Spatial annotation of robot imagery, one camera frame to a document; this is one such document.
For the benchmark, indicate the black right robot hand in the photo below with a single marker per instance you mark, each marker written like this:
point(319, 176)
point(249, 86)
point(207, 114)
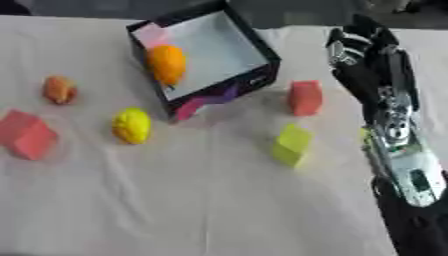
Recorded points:
point(363, 71)

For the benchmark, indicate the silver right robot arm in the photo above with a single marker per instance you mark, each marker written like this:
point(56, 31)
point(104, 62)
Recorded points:
point(408, 180)

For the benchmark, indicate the black box white inside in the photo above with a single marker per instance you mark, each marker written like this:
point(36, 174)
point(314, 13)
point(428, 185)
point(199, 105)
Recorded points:
point(216, 53)

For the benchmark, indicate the small red block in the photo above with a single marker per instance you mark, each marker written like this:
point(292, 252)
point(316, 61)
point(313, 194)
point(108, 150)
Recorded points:
point(305, 97)

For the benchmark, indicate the yellow-green block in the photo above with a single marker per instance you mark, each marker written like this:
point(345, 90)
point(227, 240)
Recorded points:
point(291, 144)

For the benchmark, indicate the orange toy fruit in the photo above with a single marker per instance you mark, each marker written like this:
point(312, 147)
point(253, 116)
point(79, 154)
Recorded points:
point(167, 64)

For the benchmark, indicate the yellow toy fruit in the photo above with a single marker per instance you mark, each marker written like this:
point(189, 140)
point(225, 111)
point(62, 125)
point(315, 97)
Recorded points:
point(132, 125)

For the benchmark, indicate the small red-orange toy fruit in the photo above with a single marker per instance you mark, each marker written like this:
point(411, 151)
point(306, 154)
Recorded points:
point(59, 90)

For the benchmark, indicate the large red block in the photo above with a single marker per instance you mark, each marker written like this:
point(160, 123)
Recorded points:
point(26, 134)

